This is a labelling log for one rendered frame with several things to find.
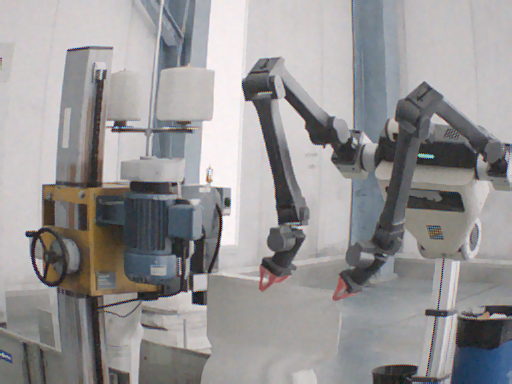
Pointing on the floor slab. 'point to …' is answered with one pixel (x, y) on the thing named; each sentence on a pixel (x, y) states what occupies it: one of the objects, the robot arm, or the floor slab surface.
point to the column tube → (80, 124)
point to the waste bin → (483, 346)
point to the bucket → (394, 374)
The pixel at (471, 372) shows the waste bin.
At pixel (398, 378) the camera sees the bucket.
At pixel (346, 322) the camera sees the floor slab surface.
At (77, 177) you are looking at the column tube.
